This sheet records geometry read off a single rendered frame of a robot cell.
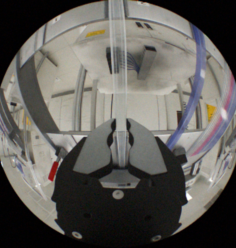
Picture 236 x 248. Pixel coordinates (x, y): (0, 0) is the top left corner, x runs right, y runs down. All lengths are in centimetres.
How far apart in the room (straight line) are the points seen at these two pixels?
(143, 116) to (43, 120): 182
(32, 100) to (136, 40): 40
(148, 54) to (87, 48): 26
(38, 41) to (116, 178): 37
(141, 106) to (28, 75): 190
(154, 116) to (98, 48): 178
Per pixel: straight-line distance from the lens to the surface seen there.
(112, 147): 19
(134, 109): 189
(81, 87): 49
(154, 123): 197
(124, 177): 28
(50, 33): 15
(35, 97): 23
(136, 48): 43
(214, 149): 141
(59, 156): 25
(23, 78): 22
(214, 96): 141
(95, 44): 42
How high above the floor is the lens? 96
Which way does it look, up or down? 3 degrees down
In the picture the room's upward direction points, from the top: 180 degrees clockwise
